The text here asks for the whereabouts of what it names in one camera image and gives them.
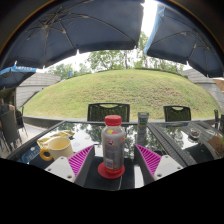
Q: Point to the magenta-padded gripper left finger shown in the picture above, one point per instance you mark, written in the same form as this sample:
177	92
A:
80	163

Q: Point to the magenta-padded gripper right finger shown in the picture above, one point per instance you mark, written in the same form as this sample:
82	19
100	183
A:
150	161

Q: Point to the red-capped drink bottle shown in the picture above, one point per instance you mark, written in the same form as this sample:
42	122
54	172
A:
113	146

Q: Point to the yellow mug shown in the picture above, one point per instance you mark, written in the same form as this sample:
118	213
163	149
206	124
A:
60	148

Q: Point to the round red coaster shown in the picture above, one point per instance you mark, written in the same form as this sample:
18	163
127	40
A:
103	173

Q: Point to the yellow snack packet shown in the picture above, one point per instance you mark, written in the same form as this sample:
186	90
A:
55	135

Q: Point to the grey umbrella pole stub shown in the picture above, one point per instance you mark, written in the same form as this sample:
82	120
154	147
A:
143	119

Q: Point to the glass ashtray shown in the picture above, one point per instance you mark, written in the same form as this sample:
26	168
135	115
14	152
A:
195	134

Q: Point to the black mesh-back chair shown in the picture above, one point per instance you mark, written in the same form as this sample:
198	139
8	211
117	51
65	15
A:
177	114
220	120
108	113

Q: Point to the dark wicker chair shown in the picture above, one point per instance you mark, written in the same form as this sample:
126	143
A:
8	130
20	120

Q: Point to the navy umbrella with blue band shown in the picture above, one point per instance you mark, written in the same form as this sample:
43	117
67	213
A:
13	76

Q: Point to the navy umbrella with light-blue flap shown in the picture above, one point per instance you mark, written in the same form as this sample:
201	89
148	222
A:
186	40

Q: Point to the large navy patio umbrella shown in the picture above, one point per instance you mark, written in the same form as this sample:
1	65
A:
73	30

